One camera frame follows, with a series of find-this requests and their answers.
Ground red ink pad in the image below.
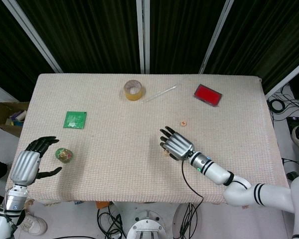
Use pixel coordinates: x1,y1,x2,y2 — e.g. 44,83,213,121
193,84,223,108

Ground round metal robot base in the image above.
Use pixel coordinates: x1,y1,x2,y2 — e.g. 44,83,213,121
126,210,167,239

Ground green circuit board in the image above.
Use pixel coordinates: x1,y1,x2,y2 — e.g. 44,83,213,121
63,111,88,129

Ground white round disc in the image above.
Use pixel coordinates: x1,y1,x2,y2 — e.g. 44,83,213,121
172,203,197,235

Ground yellow packing tape roll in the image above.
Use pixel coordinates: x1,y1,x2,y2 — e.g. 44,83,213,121
123,79,145,101

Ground green patterned round jar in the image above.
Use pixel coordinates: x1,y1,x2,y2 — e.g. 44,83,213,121
55,147,74,164

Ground beige woven tablecloth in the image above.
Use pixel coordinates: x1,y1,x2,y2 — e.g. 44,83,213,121
5,73,291,206

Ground brown cardboard box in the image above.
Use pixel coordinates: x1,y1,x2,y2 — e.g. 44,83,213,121
0,101,30,138

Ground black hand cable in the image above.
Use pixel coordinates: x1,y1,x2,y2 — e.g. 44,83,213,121
181,155,205,210

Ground black coiled floor cables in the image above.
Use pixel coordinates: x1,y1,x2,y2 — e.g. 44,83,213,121
267,84,299,120

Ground dark pleated curtain panel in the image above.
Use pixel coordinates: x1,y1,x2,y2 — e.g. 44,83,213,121
14,0,142,74
0,0,53,102
206,0,299,88
149,0,225,74

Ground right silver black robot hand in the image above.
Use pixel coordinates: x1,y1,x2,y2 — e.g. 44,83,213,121
159,125,195,160

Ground black floor cable bundle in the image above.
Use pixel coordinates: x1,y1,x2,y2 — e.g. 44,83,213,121
179,203,198,239
96,204,128,239

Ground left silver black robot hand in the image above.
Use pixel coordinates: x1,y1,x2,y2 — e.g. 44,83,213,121
9,135,63,186

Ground clear plastic pipette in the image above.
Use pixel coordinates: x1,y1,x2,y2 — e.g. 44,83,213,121
141,84,179,103

